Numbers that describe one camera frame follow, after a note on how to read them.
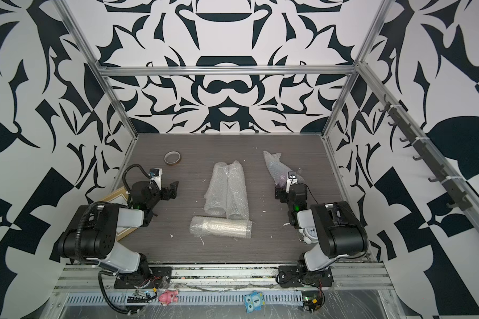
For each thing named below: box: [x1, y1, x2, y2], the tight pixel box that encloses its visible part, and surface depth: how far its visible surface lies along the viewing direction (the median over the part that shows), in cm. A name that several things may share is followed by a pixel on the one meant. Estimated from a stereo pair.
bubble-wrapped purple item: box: [263, 150, 305, 187], surface depth 98 cm
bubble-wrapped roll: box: [203, 162, 229, 216], surface depth 92 cm
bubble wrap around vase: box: [222, 160, 250, 221], surface depth 90 cm
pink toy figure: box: [158, 289, 179, 307], surface depth 70 cm
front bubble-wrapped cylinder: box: [188, 215, 253, 239], surface depth 83 cm
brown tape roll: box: [163, 150, 182, 166], surface depth 110 cm
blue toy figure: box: [243, 291, 266, 314], surface depth 70 cm
